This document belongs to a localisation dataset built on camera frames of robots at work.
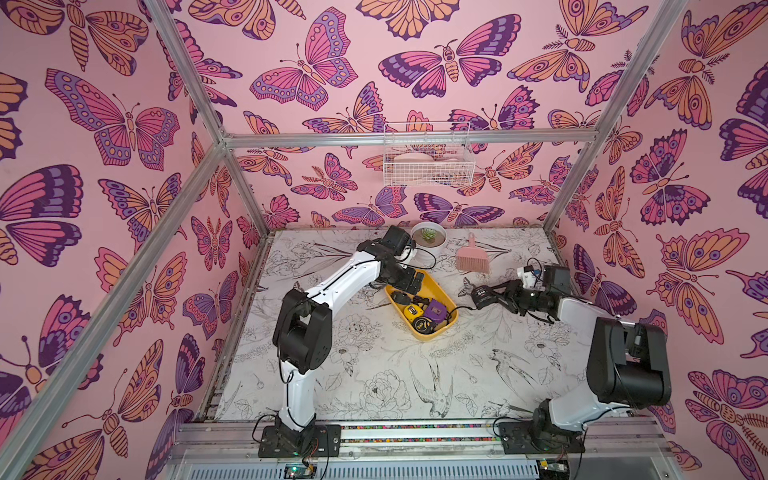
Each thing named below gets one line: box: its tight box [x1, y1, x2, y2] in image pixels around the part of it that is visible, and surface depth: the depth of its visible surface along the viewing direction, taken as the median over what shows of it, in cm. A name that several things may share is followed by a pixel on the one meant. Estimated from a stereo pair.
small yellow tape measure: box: [403, 304, 424, 323], surface depth 97 cm
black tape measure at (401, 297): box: [391, 290, 411, 305], surface depth 96 cm
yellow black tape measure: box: [412, 316, 438, 335], surface depth 92 cm
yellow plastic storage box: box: [384, 269, 459, 341], surface depth 96 cm
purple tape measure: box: [424, 298, 448, 323], surface depth 96 cm
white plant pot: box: [411, 221, 447, 253], surface depth 105 cm
